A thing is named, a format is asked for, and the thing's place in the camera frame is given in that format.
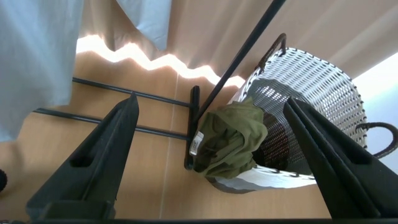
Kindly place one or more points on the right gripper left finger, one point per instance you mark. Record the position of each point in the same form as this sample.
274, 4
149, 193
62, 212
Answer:
93, 168

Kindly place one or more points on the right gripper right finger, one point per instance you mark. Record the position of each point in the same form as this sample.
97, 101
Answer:
342, 168

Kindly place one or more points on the green garment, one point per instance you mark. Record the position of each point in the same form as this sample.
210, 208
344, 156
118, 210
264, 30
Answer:
230, 137

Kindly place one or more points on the pale grey shorts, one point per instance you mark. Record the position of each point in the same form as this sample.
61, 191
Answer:
34, 56

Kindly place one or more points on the white laundry basket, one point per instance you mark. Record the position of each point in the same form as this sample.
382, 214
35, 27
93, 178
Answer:
311, 77

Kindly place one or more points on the black clothes rack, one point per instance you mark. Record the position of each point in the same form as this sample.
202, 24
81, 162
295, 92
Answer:
242, 53

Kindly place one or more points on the beige curtain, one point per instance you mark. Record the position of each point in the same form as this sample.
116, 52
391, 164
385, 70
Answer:
217, 31

